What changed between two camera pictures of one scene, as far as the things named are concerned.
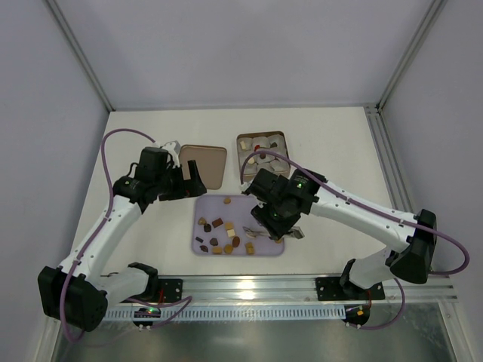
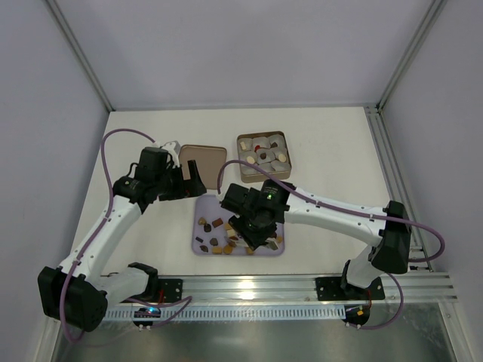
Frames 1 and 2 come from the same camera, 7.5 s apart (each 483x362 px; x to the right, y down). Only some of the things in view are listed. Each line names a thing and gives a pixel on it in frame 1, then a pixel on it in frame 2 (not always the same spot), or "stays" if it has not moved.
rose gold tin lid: (210, 161) stays
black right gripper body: (278, 229) to (253, 232)
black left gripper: (181, 185) stays
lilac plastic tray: (217, 227) stays
